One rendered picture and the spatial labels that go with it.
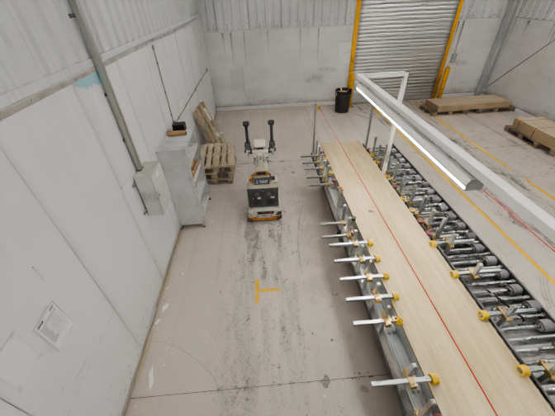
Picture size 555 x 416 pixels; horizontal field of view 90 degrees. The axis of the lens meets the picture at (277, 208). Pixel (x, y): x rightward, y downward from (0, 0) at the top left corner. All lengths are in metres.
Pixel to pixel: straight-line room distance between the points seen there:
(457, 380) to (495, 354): 0.46
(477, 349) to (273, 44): 9.40
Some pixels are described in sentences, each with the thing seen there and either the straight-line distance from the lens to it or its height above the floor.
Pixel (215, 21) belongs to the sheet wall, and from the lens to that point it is 10.41.
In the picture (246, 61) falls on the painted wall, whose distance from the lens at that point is 10.45.
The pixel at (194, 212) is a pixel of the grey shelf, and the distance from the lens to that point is 5.12.
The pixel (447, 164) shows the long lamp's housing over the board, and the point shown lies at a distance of 2.33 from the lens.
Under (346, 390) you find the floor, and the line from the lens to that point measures 3.62.
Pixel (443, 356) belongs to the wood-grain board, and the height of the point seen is 0.90.
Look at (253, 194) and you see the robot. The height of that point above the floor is 0.59.
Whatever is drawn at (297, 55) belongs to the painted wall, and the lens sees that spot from 10.51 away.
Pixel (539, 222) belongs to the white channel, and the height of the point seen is 2.45.
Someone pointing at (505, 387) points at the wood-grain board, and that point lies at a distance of 3.10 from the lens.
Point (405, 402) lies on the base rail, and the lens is 2.95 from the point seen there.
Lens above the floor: 3.38
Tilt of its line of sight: 38 degrees down
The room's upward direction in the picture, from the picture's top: 3 degrees counter-clockwise
